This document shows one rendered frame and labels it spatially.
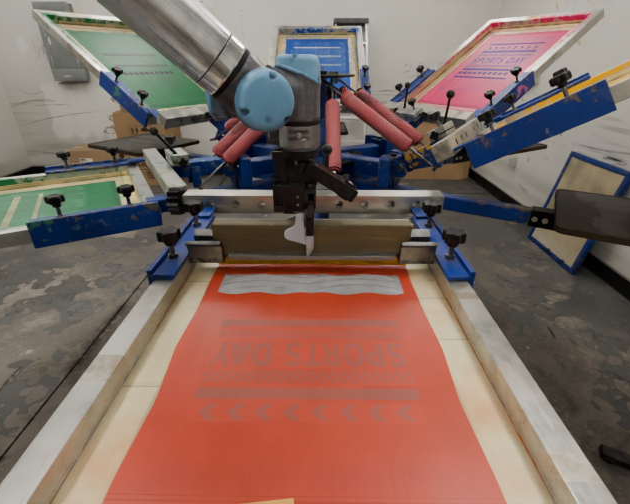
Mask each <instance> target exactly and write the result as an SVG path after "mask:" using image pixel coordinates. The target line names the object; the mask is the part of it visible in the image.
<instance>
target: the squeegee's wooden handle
mask: <svg viewBox="0 0 630 504"><path fill-rule="evenodd" d="M294 225H295V220H216V219H215V220H214V222H213V223H212V234H213V241H221V243H222V245H223V253H224V257H228V254H229V253H306V245H304V244H301V243H297V242H294V241H290V240H287V239H286V238H285V237H284V232H285V230H286V229H288V228H290V227H292V226H294ZM411 233H412V225H411V223H410V221H409V220H314V249H313V250H312V252H311V253H394V254H395V258H399V255H400V247H401V244H402V242H410V240H411Z"/></svg>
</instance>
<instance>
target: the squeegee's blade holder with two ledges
mask: <svg viewBox="0 0 630 504"><path fill-rule="evenodd" d="M228 259H229V260H383V261H394V260H395V254H394V253H311V254H310V255H309V256H306V253H229V254H228Z"/></svg>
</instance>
